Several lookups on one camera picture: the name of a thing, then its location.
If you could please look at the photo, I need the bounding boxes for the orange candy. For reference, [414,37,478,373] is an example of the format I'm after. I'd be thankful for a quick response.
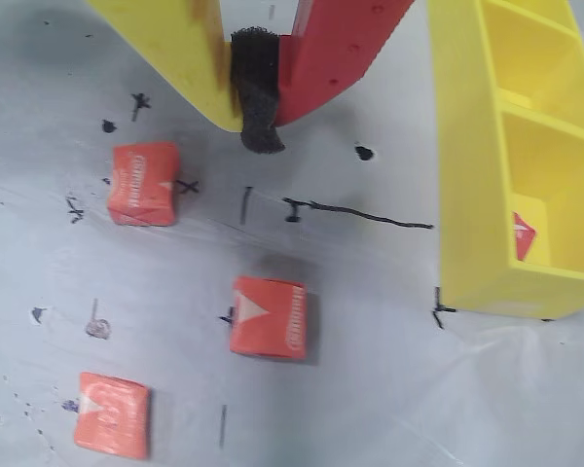
[72,371,153,461]
[105,140,182,228]
[228,275,309,362]

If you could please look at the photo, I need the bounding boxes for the red candy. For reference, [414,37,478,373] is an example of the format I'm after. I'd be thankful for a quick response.
[510,211,538,263]

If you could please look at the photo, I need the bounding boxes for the yellow three-compartment box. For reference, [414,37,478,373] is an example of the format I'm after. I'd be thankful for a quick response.
[426,0,584,321]

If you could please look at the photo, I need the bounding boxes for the white plastic table cover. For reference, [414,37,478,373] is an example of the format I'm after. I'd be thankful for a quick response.
[0,0,584,467]

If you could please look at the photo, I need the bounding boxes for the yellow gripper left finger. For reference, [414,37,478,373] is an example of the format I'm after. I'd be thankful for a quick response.
[85,0,247,133]

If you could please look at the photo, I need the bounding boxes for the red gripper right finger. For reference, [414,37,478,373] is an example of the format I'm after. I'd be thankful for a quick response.
[228,0,416,156]

